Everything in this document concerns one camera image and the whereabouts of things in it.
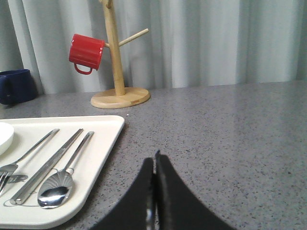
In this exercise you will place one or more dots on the cream rabbit serving tray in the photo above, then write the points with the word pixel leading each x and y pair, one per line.
pixel 85 169

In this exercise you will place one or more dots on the silver metal fork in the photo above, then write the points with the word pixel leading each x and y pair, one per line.
pixel 6 171

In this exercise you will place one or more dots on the dark blue mug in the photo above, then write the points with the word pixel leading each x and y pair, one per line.
pixel 17 86

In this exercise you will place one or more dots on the white round plate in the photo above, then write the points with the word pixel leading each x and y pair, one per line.
pixel 6 136

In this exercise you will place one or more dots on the wooden mug tree stand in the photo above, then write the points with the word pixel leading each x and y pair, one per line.
pixel 120 96

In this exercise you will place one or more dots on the red enamel mug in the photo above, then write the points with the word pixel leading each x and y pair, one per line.
pixel 85 53

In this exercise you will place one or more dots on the silver metal chopstick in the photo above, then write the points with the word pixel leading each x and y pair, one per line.
pixel 68 143
pixel 25 191

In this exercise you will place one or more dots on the silver metal spoon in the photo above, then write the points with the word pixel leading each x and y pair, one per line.
pixel 56 189

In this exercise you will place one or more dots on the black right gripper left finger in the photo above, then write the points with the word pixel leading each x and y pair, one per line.
pixel 135 209

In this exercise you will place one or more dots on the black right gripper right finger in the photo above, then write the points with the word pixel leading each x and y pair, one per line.
pixel 178 207

